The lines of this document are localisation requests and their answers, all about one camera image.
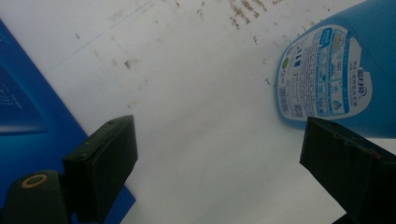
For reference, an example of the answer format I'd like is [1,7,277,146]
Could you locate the blue detergent bottle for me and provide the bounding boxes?
[275,0,396,140]

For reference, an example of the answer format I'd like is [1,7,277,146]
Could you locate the blue printed cardboard box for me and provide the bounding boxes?
[0,19,137,224]

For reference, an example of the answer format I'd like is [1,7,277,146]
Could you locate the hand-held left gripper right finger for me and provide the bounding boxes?
[299,117,396,224]

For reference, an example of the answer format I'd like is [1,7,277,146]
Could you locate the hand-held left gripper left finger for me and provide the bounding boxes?
[63,114,139,224]

